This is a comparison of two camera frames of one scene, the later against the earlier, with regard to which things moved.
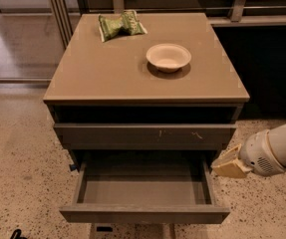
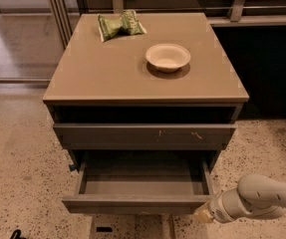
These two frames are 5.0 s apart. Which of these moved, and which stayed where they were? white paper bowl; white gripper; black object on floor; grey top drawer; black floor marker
Moved: white gripper
Stayed: white paper bowl; black floor marker; black object on floor; grey top drawer
